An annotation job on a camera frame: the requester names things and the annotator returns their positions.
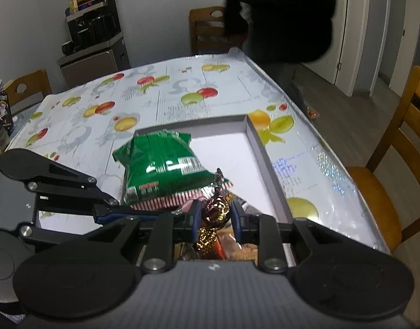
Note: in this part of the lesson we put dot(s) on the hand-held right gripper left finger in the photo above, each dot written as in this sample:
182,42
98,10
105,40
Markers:
196,219

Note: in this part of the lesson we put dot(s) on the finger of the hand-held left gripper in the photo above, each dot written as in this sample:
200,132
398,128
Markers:
76,181
110,217

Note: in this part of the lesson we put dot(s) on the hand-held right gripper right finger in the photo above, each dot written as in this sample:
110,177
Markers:
235,219

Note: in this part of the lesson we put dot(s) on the brown gold foil candy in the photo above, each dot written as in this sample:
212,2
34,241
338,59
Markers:
215,210

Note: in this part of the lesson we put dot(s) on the beige cracker packet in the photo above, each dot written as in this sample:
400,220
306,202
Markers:
242,250

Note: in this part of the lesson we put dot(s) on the grey cardboard box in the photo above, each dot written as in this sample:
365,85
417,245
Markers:
223,157

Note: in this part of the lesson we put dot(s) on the green snack bag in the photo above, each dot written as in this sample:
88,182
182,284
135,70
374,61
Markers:
155,164

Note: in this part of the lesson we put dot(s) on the pink candy wrapper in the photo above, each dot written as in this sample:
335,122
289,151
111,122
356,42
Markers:
187,205

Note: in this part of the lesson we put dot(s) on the wooden chair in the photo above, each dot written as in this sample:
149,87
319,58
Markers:
199,34
38,85
374,192

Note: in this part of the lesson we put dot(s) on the fruit print tablecloth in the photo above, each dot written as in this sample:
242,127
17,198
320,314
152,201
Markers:
168,89

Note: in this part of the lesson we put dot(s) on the white door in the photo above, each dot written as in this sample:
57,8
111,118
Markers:
354,41
405,34

